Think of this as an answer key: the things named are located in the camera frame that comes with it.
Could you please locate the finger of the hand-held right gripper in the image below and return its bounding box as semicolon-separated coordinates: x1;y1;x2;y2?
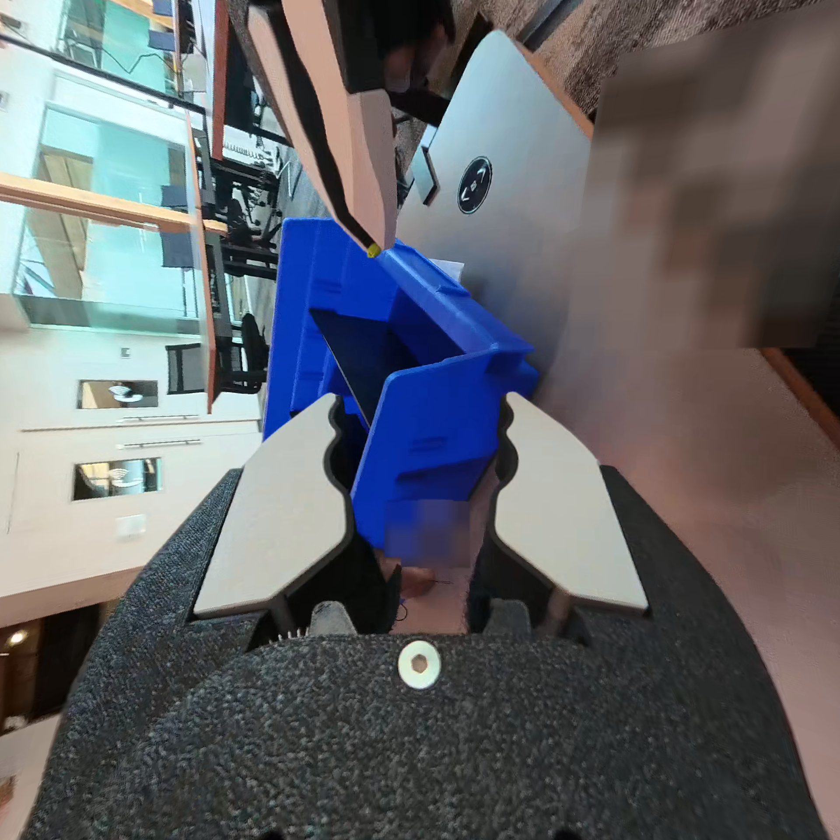
281;0;399;253
244;0;312;151

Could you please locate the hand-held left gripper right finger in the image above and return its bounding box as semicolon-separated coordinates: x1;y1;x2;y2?
487;392;651;634

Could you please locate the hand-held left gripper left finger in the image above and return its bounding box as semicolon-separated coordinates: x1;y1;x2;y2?
193;394;358;632

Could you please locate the blue plastic storage bin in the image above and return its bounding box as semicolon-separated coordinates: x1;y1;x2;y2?
262;217;542;567

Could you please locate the dark rectangular desk plate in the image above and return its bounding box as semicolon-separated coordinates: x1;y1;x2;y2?
409;125;440;206

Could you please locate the round black desk control button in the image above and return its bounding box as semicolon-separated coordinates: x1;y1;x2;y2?
457;155;494;215

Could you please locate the grey desk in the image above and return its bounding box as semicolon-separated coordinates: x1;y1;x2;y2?
392;29;840;742

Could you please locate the dark door window panel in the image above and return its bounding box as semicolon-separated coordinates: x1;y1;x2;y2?
71;457;163;502
77;378;160;410

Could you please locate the black office chair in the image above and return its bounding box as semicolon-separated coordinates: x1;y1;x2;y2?
165;312;270;396

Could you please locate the wooden edged table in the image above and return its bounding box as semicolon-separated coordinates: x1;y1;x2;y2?
185;0;232;416

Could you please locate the glass balustrade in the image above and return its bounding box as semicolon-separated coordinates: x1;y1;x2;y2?
0;0;212;330

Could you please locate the black table frame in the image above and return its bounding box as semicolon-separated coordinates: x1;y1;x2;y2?
196;128;284;282

